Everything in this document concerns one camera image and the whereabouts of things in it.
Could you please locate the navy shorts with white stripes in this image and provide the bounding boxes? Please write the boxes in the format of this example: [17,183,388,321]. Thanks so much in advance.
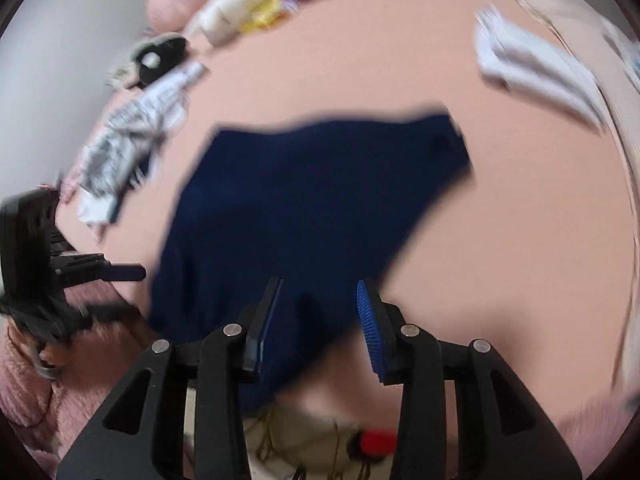
[149,113,470,414]

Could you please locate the light patterned clothes pile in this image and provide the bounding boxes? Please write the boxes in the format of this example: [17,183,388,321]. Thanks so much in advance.
[62,62,207,229]

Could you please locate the person's left hand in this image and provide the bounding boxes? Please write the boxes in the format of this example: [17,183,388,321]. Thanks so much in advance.
[6,320,158,367]

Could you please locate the pink bed sheet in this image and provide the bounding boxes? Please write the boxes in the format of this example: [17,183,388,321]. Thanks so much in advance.
[54,0,637,480]

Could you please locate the black and white plush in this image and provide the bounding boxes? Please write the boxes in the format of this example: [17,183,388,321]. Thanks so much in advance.
[106,32,190,90]

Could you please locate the white plush toy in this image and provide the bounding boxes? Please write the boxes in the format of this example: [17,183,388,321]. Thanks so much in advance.
[181,0,266,48]

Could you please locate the yellow snack packet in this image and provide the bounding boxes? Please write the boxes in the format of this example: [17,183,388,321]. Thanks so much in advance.
[239,0,299,35]

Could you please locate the folded white garment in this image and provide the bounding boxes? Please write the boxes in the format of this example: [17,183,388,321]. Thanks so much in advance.
[474,6,613,129]

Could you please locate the beige knitted blanket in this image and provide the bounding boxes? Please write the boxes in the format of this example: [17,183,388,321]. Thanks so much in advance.
[474,0,640,391]

